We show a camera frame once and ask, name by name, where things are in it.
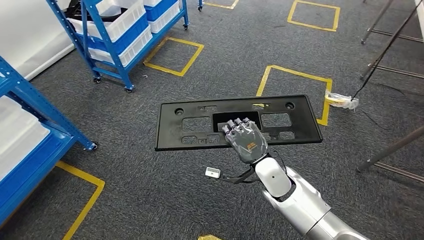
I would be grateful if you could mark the black plastic plate part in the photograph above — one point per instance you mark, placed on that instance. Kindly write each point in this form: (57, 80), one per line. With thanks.
(169, 132)

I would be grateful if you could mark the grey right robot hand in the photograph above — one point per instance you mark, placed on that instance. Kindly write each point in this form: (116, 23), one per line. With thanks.
(246, 142)

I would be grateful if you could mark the yellow floor tape square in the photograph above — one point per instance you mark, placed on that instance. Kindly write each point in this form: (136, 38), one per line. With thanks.
(89, 198)
(298, 73)
(336, 18)
(192, 59)

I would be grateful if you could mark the blue wheeled shelf rack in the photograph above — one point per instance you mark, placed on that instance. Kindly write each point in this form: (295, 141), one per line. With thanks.
(114, 56)

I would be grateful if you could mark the crumpled clear plastic bag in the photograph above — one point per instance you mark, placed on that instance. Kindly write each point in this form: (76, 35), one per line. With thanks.
(341, 100)

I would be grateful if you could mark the black right camera bracket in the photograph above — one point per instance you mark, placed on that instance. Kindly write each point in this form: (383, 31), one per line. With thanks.
(238, 180)

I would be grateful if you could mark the thin black rod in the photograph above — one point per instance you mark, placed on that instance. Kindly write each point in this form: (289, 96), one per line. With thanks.
(386, 50)

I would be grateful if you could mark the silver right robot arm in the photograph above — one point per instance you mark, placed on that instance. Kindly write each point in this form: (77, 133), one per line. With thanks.
(298, 205)

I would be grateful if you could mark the black plastic parts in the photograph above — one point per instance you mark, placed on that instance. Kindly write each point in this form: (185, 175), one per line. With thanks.
(79, 10)

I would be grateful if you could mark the blue metal shelf rack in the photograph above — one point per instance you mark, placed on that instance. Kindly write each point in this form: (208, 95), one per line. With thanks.
(26, 179)

